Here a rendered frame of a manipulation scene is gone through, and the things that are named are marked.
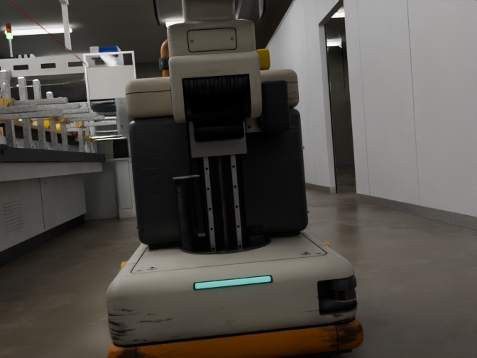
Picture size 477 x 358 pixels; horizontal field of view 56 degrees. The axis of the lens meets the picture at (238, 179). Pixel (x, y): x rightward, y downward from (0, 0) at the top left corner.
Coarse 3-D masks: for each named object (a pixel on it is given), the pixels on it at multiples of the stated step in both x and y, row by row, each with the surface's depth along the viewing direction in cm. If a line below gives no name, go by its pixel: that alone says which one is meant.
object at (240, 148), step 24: (192, 96) 108; (216, 96) 109; (240, 96) 109; (264, 96) 124; (192, 120) 112; (216, 120) 113; (240, 120) 115; (264, 120) 124; (288, 120) 124; (192, 144) 129; (216, 144) 129; (240, 144) 130
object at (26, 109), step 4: (0, 108) 202; (4, 108) 202; (8, 108) 202; (12, 108) 202; (16, 108) 203; (20, 108) 203; (24, 108) 203; (28, 108) 203; (32, 108) 203; (36, 108) 204; (0, 112) 202; (4, 112) 202; (8, 112) 202; (12, 112) 202; (16, 112) 203; (20, 112) 203; (24, 112) 204; (28, 112) 206
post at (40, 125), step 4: (36, 80) 295; (36, 84) 295; (36, 88) 295; (36, 92) 295; (40, 92) 298; (36, 96) 295; (40, 96) 297; (40, 120) 296; (40, 124) 296; (40, 128) 296; (44, 128) 299; (40, 132) 296; (44, 132) 298; (40, 136) 296; (44, 136) 298; (40, 140) 296; (44, 140) 297; (40, 144) 296; (44, 144) 297
